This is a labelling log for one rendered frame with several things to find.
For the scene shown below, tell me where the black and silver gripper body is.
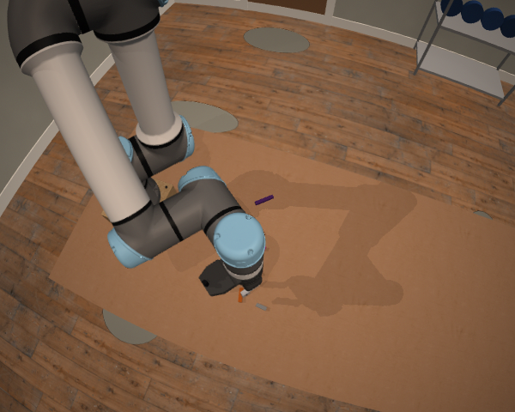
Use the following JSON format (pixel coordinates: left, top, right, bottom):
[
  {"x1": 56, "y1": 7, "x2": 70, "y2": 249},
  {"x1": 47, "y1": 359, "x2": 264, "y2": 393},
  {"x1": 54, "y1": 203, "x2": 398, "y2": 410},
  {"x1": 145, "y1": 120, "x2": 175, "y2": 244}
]
[{"x1": 198, "y1": 259, "x2": 264, "y2": 296}]

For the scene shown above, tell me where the dark purple rod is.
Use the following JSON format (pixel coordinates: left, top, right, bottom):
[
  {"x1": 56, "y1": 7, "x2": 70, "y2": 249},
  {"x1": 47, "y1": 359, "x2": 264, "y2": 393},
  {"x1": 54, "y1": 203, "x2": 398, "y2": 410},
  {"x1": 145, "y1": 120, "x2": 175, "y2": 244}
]
[{"x1": 255, "y1": 195, "x2": 274, "y2": 206}]

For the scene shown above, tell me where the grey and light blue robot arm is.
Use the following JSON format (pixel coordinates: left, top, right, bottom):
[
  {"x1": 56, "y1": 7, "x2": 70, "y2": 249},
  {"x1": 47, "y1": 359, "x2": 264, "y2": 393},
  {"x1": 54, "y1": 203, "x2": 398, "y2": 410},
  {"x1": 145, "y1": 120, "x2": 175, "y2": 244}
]
[{"x1": 7, "y1": 0, "x2": 265, "y2": 276}]

